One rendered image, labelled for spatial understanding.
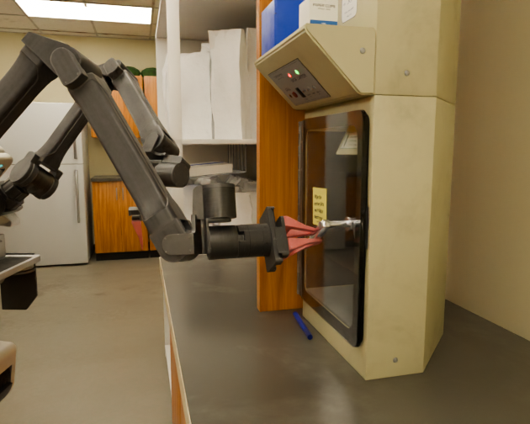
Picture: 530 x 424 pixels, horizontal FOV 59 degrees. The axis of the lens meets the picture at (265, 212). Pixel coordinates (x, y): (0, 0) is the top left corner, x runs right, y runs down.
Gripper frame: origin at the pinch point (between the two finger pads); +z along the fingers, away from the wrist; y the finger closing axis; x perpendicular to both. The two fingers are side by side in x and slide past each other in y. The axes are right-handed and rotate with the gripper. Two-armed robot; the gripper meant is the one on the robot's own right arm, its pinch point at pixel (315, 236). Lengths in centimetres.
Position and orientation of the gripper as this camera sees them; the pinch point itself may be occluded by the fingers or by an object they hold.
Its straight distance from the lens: 85.1
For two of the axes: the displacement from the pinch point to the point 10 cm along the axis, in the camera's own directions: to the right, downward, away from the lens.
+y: -1.4, -9.2, 3.8
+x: -2.3, 4.0, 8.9
